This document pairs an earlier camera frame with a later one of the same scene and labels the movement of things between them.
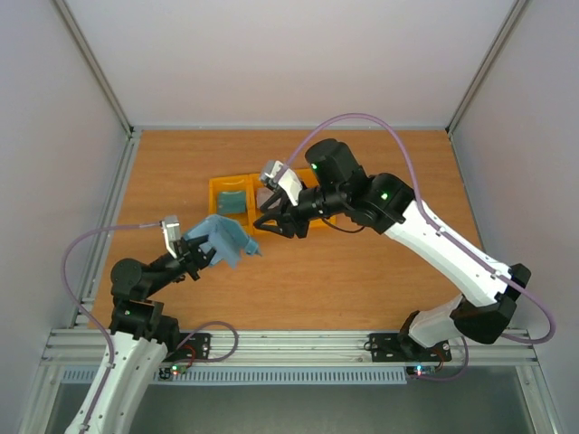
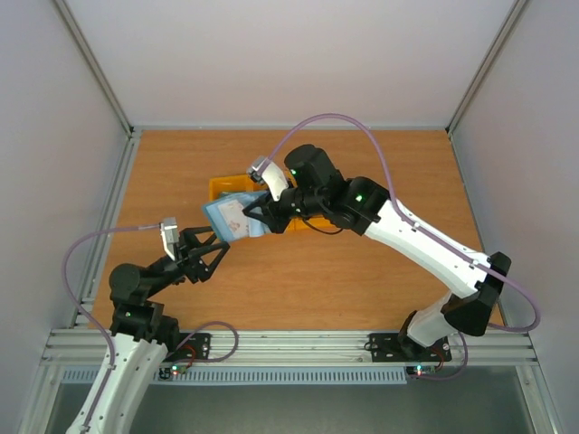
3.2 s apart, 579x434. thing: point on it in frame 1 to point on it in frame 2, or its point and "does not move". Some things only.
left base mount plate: x=191 y=345 does not move
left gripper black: x=192 y=255 does not move
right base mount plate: x=396 y=347 does not move
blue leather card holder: x=228 y=240 to x=257 y=225
